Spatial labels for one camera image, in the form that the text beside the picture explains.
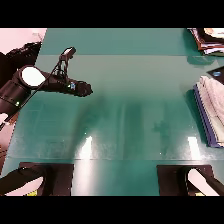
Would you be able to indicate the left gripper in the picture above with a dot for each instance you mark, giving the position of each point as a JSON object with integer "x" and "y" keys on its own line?
{"x": 81, "y": 89}

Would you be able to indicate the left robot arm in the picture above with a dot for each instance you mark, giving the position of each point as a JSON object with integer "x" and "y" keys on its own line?
{"x": 31, "y": 76}

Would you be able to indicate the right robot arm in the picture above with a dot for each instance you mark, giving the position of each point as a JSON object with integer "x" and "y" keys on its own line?
{"x": 200, "y": 180}

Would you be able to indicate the heap of clothes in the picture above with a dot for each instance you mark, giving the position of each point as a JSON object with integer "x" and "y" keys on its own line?
{"x": 210, "y": 40}

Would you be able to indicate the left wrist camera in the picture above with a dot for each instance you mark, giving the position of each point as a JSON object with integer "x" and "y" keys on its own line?
{"x": 67, "y": 53}

